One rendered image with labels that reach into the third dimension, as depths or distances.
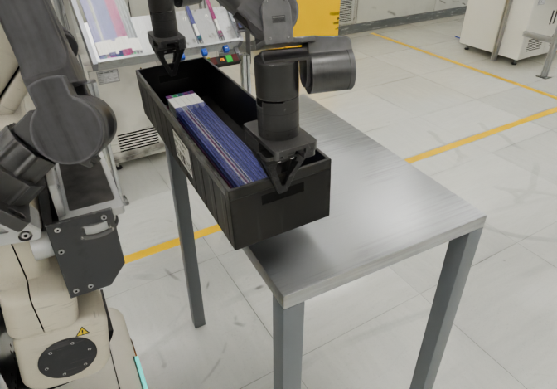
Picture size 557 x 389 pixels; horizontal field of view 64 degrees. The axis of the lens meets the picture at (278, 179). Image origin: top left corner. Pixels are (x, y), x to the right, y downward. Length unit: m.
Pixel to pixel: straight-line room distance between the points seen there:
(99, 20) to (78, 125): 1.66
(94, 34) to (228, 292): 1.22
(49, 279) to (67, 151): 0.40
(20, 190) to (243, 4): 0.34
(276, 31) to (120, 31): 1.65
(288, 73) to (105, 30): 1.65
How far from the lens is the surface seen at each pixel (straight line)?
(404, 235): 0.86
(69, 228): 0.79
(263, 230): 0.70
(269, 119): 0.59
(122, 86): 2.47
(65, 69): 0.57
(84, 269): 0.84
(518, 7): 4.60
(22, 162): 0.59
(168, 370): 1.65
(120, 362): 1.35
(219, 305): 1.79
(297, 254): 0.79
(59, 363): 1.01
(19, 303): 0.90
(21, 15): 0.59
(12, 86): 0.71
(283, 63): 0.57
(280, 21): 0.56
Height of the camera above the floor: 1.33
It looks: 33 degrees down
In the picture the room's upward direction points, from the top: straight up
